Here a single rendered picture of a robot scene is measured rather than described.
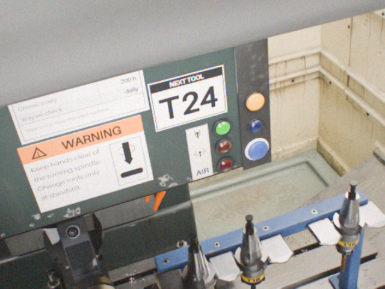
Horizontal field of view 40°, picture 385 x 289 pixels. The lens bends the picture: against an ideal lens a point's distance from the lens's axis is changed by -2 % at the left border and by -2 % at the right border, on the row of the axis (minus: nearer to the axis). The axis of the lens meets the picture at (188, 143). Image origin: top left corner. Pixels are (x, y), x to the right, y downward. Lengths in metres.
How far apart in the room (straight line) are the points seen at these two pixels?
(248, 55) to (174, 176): 0.19
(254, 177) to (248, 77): 1.52
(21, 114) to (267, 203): 1.57
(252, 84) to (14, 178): 0.32
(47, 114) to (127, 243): 1.13
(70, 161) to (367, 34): 1.28
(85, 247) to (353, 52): 1.27
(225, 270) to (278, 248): 0.12
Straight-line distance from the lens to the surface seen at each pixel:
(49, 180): 0.69
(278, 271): 1.46
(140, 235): 1.72
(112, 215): 1.62
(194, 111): 0.68
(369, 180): 1.86
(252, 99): 0.70
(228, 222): 2.04
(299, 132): 2.23
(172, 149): 0.71
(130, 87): 0.64
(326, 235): 1.12
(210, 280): 1.03
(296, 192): 2.15
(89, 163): 0.69
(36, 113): 0.64
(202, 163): 0.74
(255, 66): 0.69
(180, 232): 1.76
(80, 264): 0.88
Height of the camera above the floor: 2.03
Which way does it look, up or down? 36 degrees down
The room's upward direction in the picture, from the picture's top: 8 degrees counter-clockwise
